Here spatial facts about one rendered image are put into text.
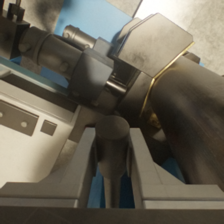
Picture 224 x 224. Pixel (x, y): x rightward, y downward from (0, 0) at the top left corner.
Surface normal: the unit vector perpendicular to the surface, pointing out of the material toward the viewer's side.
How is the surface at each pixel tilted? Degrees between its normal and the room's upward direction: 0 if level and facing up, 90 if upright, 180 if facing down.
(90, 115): 0
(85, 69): 0
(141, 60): 0
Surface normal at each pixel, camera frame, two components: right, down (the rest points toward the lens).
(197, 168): -0.98, -0.18
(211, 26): -0.02, 0.49
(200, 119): -0.75, -0.58
